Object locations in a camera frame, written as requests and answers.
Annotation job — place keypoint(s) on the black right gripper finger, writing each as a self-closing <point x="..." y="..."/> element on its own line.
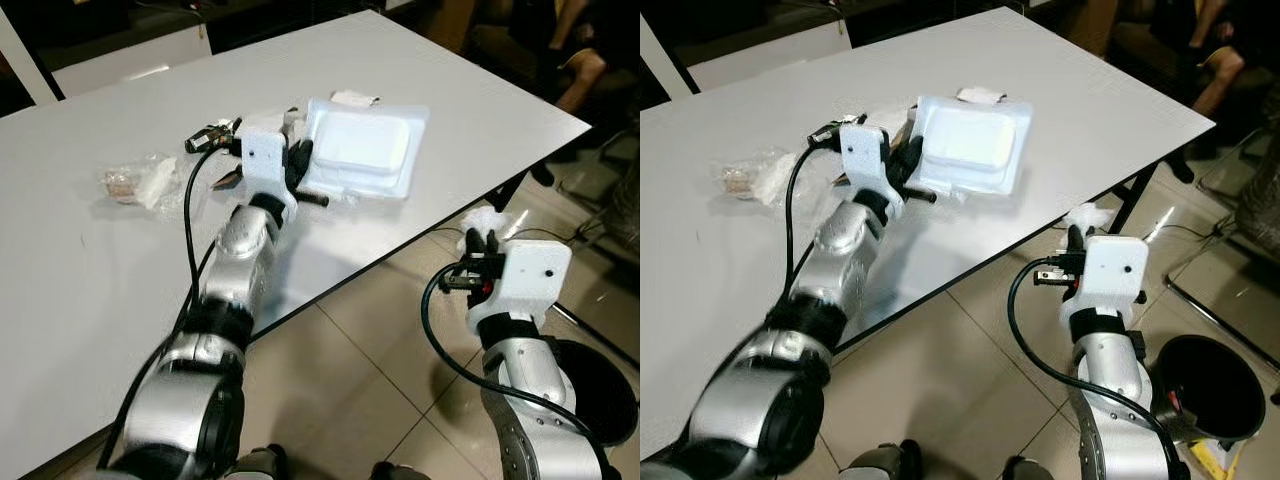
<point x="492" y="246"/>
<point x="1074" y="241"/>
<point x="473" y="245"/>
<point x="1090" y="242"/>

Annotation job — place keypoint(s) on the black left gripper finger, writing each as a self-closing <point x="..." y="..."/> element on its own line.
<point x="907" y="162"/>
<point x="301" y="165"/>

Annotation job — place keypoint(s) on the white plastic food tray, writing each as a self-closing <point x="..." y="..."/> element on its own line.
<point x="965" y="140"/>
<point x="360" y="145"/>

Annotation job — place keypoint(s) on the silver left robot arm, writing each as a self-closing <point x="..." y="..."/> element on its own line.
<point x="240" y="260"/>
<point x="850" y="250"/>

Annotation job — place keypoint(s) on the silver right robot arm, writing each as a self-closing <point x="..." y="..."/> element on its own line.
<point x="530" y="370"/>
<point x="1110" y="370"/>

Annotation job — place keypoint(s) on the black round rubbish bin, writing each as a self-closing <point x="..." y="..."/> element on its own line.
<point x="1210" y="385"/>
<point x="605" y="390"/>

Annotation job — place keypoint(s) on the small white packet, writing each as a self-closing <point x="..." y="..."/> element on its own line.
<point x="980" y="95"/>
<point x="352" y="98"/>

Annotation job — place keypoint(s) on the small black item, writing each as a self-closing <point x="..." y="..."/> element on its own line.
<point x="205" y="135"/>
<point x="825" y="132"/>

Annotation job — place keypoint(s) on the clear bag with tissue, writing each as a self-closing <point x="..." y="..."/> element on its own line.
<point x="150" y="180"/>
<point x="765" y="178"/>

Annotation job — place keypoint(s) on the seated person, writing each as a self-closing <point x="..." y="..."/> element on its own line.
<point x="585" y="75"/>
<point x="1220" y="75"/>

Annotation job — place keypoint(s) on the robot right leg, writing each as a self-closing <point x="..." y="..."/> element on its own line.
<point x="395" y="472"/>
<point x="1023" y="470"/>

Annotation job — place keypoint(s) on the robot leg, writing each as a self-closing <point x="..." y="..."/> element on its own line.
<point x="880" y="462"/>
<point x="1023" y="470"/>
<point x="395" y="472"/>
<point x="260" y="465"/>

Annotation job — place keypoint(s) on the white table with black legs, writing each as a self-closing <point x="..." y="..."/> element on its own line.
<point x="720" y="270"/>
<point x="100" y="260"/>

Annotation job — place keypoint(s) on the yellow packet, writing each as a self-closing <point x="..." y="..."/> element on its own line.
<point x="1215" y="462"/>

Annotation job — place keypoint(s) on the robot left leg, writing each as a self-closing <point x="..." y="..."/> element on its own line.
<point x="880" y="462"/>
<point x="260" y="465"/>

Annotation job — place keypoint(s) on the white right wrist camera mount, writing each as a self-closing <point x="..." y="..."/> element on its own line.
<point x="1110" y="270"/>
<point x="535" y="275"/>

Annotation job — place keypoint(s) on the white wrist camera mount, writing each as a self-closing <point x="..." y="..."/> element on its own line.
<point x="535" y="275"/>
<point x="862" y="155"/>
<point x="262" y="155"/>
<point x="1110" y="270"/>

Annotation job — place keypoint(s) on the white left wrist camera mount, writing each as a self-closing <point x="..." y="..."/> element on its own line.
<point x="262" y="155"/>
<point x="862" y="155"/>

